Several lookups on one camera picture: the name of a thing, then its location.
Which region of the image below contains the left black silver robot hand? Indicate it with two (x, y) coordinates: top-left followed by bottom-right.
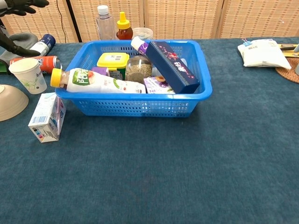
(0, 0), (50, 58)

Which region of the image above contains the flower print paper cup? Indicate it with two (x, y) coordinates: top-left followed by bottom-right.
(8, 57), (48, 95)

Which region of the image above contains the beige bowl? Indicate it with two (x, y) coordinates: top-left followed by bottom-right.
(0, 84), (29, 122)

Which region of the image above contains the white green-label bottle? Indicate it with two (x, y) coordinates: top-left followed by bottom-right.
(50, 67), (147, 94)

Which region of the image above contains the white blue milk carton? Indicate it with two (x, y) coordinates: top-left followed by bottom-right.
(28, 92), (67, 143)

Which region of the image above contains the grey-blue cup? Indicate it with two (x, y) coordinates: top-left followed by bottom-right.
(293, 44), (299, 76)

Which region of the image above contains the white blue spray bottle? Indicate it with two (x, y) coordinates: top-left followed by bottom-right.
(29, 34), (57, 57)

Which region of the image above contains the black tripod stand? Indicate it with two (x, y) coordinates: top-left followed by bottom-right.
(62, 0), (83, 43)

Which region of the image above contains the orange soda can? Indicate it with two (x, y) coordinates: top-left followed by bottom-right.
(9, 55), (63, 75)

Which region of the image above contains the clear bottle white cap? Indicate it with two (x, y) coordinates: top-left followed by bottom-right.
(95, 5), (117, 41)

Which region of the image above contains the small purple box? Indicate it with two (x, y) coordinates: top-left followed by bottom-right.
(91, 66), (110, 77)

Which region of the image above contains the honey bottle yellow cap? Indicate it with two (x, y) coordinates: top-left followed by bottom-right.
(116, 11), (134, 41)

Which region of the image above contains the yellow lid container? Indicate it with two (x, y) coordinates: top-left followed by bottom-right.
(97, 52), (130, 73)

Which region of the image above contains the purple tube white cap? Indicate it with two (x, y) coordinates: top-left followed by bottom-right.
(130, 36), (150, 56)

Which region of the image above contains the round clear clip container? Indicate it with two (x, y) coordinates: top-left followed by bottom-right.
(132, 27), (154, 40)

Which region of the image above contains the glass jar of grains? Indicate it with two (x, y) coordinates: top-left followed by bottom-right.
(125, 55), (154, 84)

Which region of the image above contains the blue plastic basket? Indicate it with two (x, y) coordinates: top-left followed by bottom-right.
(55, 39), (213, 117)

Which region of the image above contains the purple white snack packet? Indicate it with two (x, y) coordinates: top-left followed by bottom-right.
(143, 75), (176, 94)

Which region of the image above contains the long dark blue box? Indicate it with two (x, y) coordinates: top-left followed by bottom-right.
(145, 41), (201, 94)

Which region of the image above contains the bamboo folding screen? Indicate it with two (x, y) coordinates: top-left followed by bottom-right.
(0, 0), (299, 44)

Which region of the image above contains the dark blue table mat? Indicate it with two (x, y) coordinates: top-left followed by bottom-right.
(0, 37), (299, 224)

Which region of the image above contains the white pouch bag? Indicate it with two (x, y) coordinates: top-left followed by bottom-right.
(237, 39), (292, 70)

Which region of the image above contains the yellow carded razor pack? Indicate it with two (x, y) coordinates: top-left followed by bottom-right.
(280, 43), (299, 58)

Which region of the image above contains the round woven coaster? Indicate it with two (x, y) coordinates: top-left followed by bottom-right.
(275, 57), (299, 84)

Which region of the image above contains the black hanging cable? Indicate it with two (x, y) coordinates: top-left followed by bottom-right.
(56, 0), (67, 43)

